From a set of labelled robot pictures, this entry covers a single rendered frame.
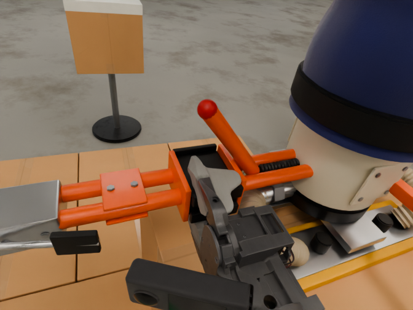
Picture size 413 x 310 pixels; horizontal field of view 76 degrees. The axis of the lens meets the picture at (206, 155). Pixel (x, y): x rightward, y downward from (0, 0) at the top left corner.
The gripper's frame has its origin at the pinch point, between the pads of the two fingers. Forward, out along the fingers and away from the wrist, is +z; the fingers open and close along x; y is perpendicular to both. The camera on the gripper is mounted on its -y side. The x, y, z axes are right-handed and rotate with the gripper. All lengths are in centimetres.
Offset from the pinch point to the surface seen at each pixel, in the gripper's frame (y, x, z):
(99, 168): -15, -53, 66
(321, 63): 16.6, 16.1, 1.6
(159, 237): -3.7, -12.7, 0.8
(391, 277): 31.1, -12.7, -16.1
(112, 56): -3, -35, 145
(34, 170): -40, -53, 70
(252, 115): 131, -108, 181
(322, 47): 16.8, 17.8, 2.7
